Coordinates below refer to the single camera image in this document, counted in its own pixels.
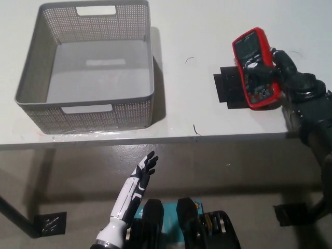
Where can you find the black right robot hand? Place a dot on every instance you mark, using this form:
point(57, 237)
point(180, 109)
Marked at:
point(285, 67)

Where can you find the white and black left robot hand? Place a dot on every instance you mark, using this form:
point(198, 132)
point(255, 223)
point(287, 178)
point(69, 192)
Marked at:
point(127, 199)

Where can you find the red digital multimeter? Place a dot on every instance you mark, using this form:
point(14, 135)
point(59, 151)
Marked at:
point(249, 49)

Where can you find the black tape patch on table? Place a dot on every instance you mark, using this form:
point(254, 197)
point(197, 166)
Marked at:
point(228, 88)

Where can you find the black and teal robot body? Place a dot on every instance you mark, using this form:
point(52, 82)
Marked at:
point(189, 223)

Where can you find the black floor tape patch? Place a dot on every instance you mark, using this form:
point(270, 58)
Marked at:
point(50, 223)
point(288, 214)

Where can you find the grey perforated plastic basket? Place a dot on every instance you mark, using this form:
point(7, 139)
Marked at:
point(98, 75)

